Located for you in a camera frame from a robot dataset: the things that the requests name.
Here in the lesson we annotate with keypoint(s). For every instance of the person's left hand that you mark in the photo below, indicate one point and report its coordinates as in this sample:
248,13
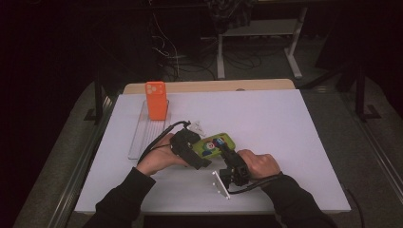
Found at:
158,160

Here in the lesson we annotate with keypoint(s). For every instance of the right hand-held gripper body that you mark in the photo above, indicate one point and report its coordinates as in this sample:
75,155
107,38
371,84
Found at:
237,172

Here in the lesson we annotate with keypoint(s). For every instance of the black metal stand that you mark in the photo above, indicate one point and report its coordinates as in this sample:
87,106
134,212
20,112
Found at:
360,95
99,101

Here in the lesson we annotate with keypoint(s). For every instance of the white desk frame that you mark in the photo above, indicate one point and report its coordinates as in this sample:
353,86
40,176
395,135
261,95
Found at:
263,27

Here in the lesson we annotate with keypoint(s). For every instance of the person's right hand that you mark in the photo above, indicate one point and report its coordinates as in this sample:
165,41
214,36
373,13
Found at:
261,166

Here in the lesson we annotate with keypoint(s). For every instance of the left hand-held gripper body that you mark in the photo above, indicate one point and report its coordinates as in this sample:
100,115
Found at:
182,141

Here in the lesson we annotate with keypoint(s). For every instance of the green cartoon phone case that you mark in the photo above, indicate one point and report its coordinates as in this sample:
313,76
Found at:
212,145

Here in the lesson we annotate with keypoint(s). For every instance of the metal floor rail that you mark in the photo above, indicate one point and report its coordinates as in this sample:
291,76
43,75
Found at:
77,177
380,148

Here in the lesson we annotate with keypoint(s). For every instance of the dark checked cloth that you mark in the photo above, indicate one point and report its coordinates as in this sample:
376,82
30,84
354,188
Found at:
231,14

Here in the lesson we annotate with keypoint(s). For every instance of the clear plastic rack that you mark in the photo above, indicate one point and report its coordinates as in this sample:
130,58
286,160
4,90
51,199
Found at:
147,136

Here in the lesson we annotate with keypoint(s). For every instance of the orange phone case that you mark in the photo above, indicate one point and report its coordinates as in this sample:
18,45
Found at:
157,101

